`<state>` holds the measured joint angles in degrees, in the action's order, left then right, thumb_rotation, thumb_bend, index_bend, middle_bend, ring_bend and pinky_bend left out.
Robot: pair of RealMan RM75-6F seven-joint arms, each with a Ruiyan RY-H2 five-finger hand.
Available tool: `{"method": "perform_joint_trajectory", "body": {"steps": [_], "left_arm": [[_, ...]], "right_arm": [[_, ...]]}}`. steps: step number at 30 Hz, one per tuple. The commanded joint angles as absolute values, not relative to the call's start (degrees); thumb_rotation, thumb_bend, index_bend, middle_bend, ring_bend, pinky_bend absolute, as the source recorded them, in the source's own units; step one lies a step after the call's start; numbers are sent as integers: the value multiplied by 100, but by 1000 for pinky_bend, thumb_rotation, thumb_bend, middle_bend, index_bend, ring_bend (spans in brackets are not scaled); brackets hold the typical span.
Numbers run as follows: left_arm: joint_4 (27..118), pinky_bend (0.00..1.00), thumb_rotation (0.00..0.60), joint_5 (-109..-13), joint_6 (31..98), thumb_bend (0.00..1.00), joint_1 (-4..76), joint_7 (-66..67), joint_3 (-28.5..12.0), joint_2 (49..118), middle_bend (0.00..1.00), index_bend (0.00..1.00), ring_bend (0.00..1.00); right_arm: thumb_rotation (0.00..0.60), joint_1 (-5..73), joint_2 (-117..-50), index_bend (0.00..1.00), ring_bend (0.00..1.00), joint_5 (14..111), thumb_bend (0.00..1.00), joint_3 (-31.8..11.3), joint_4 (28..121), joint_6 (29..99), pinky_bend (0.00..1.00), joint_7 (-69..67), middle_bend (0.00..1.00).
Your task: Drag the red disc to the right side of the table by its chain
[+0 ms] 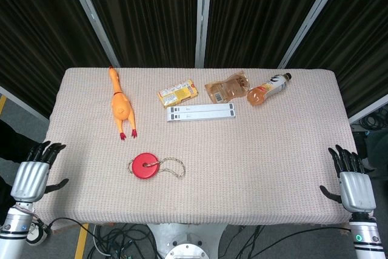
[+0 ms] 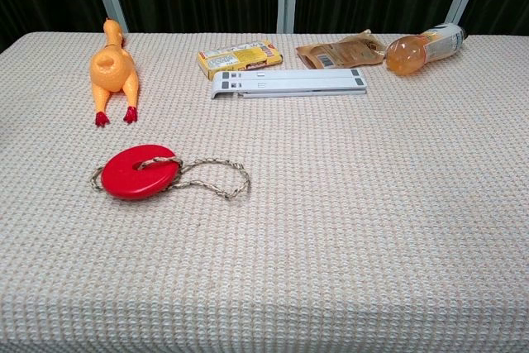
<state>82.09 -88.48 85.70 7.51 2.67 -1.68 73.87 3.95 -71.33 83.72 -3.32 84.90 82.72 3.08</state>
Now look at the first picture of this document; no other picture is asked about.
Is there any black cable pile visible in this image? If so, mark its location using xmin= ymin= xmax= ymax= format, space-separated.
xmin=358 ymin=112 xmax=388 ymax=131

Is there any orange rubber chicken toy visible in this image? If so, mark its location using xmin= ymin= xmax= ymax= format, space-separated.
xmin=108 ymin=66 xmax=138 ymax=141

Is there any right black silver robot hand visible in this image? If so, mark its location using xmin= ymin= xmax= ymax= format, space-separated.
xmin=319 ymin=144 xmax=376 ymax=214

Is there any black fabric object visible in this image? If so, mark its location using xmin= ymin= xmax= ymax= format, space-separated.
xmin=0 ymin=118 xmax=45 ymax=163

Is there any grey metal frame rail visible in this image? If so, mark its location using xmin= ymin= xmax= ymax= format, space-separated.
xmin=0 ymin=85 xmax=51 ymax=121
xmin=348 ymin=93 xmax=388 ymax=125

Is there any yellow snack packet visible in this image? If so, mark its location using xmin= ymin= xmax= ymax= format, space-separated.
xmin=156 ymin=79 xmax=199 ymax=109

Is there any dark pleated curtain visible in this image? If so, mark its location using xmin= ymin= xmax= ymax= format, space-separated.
xmin=204 ymin=0 xmax=335 ymax=69
xmin=0 ymin=0 xmax=107 ymax=118
xmin=77 ymin=0 xmax=201 ymax=69
xmin=289 ymin=0 xmax=388 ymax=118

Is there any red disc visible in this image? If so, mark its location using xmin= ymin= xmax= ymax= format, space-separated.
xmin=131 ymin=152 xmax=159 ymax=180

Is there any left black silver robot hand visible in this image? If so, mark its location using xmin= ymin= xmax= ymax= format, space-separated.
xmin=10 ymin=140 xmax=70 ymax=204

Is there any grey metal frame post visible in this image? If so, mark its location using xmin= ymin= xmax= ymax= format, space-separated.
xmin=195 ymin=0 xmax=213 ymax=69
xmin=62 ymin=0 xmax=121 ymax=69
xmin=277 ymin=0 xmax=346 ymax=69

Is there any pink white waffle tablecloth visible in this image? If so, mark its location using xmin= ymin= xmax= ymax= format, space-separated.
xmin=33 ymin=67 xmax=358 ymax=229

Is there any white folded laptop stand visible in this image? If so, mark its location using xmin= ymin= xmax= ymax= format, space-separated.
xmin=166 ymin=103 xmax=236 ymax=123

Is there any black cable bundle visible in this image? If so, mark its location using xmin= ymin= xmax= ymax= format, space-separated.
xmin=87 ymin=224 xmax=160 ymax=259

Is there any brown plastic snack bag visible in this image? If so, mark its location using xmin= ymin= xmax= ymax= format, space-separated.
xmin=204 ymin=70 xmax=251 ymax=104

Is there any orange drink bottle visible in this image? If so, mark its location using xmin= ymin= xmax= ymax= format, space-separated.
xmin=246 ymin=72 xmax=292 ymax=107

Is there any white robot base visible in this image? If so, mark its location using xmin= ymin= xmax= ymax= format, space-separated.
xmin=147 ymin=222 xmax=227 ymax=259

